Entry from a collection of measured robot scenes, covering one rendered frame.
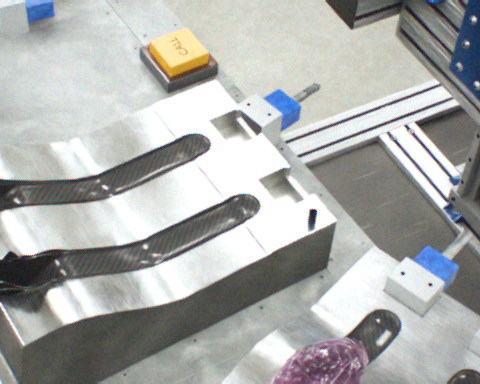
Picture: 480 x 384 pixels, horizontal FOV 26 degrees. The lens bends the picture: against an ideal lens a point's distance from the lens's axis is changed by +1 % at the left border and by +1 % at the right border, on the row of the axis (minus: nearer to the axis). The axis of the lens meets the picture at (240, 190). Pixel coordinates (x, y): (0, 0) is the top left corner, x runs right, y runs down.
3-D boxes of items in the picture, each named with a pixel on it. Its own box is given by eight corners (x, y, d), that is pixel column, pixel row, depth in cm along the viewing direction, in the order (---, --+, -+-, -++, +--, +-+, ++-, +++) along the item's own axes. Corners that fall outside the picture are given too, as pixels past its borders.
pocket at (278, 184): (286, 185, 123) (289, 164, 120) (312, 215, 120) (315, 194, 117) (254, 199, 121) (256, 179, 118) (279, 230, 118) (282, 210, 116)
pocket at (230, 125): (238, 128, 129) (240, 107, 126) (261, 155, 126) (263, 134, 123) (207, 141, 127) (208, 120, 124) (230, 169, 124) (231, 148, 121)
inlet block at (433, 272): (444, 236, 122) (454, 207, 118) (480, 259, 120) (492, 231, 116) (379, 304, 116) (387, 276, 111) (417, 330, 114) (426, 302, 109)
